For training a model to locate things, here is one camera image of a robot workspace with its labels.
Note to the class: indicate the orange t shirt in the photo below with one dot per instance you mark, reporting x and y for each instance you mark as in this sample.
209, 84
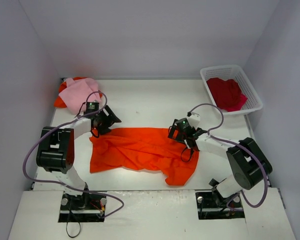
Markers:
143, 148
59, 103

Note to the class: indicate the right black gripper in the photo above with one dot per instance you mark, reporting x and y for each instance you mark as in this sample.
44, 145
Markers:
174, 132

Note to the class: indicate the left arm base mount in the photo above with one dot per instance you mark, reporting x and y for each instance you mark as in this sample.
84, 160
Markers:
85, 208

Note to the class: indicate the pink folded t shirt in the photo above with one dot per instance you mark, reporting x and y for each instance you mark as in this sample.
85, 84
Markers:
77, 92

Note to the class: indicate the white plastic basket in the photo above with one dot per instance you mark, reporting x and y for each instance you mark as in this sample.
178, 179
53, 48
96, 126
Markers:
235, 72

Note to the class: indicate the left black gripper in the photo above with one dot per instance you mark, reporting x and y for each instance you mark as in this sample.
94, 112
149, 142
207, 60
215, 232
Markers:
108, 117

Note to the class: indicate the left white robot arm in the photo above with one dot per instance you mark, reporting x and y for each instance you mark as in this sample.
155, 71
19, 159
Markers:
56, 153

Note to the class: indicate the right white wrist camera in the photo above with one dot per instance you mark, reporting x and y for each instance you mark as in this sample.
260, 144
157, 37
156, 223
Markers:
193, 118

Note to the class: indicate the red t shirt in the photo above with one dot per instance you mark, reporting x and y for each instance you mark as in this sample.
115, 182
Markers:
227, 94

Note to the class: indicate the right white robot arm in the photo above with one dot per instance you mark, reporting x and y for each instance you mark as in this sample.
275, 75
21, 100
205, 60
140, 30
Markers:
248, 163

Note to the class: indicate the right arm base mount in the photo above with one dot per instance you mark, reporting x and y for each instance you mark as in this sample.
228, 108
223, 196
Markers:
212, 206

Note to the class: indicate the orange folded t shirt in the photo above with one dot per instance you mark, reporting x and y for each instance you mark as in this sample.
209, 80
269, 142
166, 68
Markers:
59, 103

